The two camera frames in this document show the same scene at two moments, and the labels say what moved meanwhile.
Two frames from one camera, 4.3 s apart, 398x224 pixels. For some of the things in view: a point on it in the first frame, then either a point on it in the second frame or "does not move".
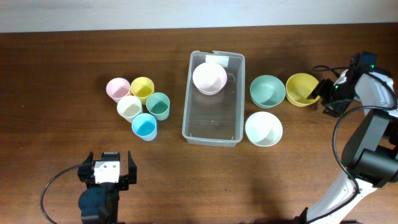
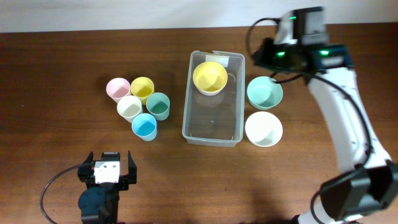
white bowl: x=263 y=129 does not move
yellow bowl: x=298 y=87 → x=210 y=76
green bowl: x=267 y=91 does not move
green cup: x=158 y=104 does not move
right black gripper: x=320 y=89 → x=262 y=54
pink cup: x=117 y=88 does not move
